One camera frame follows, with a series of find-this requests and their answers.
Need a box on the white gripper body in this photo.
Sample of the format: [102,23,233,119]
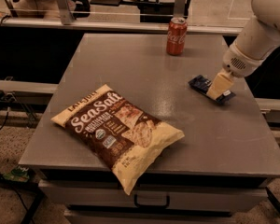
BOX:
[223,43,265,77]

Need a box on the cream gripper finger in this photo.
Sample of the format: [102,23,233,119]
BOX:
[206,69,234,100]

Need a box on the dark blue rxbar wrapper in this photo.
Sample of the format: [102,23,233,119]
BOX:
[188,75,236,105]

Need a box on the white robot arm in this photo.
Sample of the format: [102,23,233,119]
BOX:
[206,0,280,100]

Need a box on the brown sea salt chip bag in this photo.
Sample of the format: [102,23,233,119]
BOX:
[51,85,184,194]

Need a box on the red coca-cola can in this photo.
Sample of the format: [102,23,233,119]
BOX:
[166,17,188,55]

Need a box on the grey cabinet drawer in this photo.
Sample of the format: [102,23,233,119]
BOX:
[39,180,267,213]

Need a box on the green packet on floor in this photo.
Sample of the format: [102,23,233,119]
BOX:
[3,166,30,183]

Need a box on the black drawer handle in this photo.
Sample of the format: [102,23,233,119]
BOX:
[133,194,171,209]

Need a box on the grey metal rail frame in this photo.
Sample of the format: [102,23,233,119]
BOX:
[0,0,244,37]

